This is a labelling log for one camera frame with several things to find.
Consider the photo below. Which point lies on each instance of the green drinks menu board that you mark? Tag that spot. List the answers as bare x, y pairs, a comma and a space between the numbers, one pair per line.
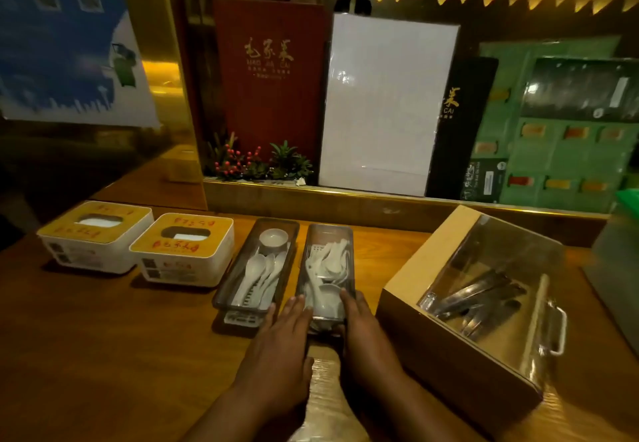
549, 157

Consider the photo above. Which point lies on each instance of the small white ceramic bowl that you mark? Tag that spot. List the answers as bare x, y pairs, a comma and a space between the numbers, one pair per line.
273, 239

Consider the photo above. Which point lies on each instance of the person's right hand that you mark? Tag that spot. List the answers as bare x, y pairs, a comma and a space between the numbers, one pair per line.
369, 352

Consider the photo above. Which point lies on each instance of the gold-trimmed wooden counter ledge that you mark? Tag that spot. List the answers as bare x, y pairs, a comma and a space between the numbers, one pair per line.
349, 207

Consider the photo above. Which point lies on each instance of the artificial plant with red berries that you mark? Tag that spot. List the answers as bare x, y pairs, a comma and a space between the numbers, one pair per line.
239, 165

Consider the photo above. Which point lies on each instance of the red menu book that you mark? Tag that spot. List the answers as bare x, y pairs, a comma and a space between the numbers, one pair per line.
269, 117

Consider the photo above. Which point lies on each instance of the blue and white poster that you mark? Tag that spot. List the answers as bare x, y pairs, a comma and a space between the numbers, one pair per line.
60, 57

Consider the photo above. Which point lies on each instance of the small dark label card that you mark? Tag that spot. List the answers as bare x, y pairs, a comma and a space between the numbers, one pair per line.
481, 182

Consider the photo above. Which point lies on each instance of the wooden cutlery box clear lid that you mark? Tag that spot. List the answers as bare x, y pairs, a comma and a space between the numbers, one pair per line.
424, 347

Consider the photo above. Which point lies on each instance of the person's right forearm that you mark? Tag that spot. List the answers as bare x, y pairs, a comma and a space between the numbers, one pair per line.
419, 416

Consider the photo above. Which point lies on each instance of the gold mirror panel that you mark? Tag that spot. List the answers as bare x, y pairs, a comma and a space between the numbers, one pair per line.
174, 107

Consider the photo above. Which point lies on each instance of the white laminated board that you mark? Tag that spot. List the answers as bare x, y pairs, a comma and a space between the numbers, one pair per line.
384, 107

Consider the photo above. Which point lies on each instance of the person's left hand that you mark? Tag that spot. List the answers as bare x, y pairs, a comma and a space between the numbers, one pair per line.
279, 362

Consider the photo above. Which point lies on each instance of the yellow-top white tissue box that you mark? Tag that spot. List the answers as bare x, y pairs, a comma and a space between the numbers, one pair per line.
165, 272
90, 257

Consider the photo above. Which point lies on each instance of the pile of metal serving spoons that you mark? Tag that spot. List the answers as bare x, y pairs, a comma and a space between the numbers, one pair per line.
474, 302

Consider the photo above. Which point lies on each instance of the black menu book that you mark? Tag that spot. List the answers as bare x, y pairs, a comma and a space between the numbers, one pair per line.
454, 157

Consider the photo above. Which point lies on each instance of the dark laminated menu card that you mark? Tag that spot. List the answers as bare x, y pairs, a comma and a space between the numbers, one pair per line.
574, 92

